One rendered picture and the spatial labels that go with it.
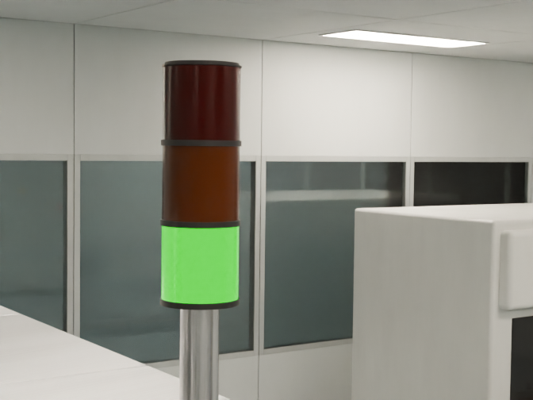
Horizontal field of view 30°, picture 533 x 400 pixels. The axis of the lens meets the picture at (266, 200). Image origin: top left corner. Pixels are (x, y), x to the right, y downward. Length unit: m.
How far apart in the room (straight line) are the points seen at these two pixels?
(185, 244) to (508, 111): 6.92
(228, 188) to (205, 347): 0.10
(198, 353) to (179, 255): 0.06
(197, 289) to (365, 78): 5.98
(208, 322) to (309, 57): 5.70
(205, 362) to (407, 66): 6.23
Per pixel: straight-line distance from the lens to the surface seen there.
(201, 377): 0.63
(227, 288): 0.62
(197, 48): 5.86
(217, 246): 0.61
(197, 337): 0.63
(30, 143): 5.39
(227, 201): 0.61
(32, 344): 1.02
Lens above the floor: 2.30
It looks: 3 degrees down
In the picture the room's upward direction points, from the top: 1 degrees clockwise
